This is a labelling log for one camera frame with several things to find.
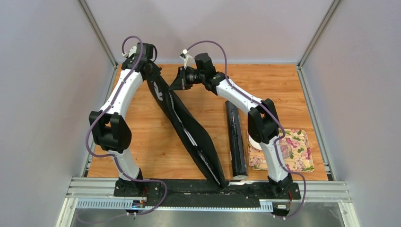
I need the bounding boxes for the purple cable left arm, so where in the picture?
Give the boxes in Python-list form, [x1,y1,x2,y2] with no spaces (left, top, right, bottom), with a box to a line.
[85,35,168,217]

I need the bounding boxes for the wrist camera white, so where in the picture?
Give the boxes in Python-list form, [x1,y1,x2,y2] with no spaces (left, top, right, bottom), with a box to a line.
[122,46,137,59]
[179,49,195,68]

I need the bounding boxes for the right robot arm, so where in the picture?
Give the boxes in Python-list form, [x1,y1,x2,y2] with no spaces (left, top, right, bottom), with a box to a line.
[170,50,293,198]

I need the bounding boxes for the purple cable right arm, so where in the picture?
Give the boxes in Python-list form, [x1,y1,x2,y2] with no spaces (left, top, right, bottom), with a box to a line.
[184,40,306,219]

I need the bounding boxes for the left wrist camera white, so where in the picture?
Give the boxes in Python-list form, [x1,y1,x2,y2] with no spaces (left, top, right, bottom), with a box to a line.
[122,46,137,59]

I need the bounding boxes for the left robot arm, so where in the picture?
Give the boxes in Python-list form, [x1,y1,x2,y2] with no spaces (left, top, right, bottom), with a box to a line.
[88,43,157,196]

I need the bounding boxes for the white bowl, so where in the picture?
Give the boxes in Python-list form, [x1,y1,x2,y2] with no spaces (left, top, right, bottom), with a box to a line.
[248,135,262,152]

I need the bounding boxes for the black Crossway racket bag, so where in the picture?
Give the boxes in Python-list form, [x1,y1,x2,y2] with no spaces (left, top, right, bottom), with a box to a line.
[147,75,227,189]

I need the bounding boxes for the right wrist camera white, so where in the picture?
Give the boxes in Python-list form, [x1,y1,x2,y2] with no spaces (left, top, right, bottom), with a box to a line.
[179,49,195,68]

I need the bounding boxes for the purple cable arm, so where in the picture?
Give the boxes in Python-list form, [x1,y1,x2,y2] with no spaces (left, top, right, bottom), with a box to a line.
[85,35,168,217]
[184,40,306,219]

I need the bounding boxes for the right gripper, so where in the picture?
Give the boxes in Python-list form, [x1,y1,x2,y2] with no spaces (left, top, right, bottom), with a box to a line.
[170,66,206,90]

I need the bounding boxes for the silver badminton racket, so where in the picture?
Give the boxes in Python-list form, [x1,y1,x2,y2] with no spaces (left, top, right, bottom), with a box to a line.
[198,151,223,187]
[169,92,198,147]

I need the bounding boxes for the clear glass cup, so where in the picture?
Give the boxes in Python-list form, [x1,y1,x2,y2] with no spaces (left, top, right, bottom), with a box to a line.
[279,140,293,159]

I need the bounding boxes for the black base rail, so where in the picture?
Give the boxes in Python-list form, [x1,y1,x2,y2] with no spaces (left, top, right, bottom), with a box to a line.
[113,179,302,208]

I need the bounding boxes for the floral tray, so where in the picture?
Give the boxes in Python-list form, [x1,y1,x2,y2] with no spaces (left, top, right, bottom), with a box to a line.
[248,129,314,173]

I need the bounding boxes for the black shuttlecock tube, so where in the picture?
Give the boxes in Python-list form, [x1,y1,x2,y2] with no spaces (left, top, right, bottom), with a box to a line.
[225,101,248,180]

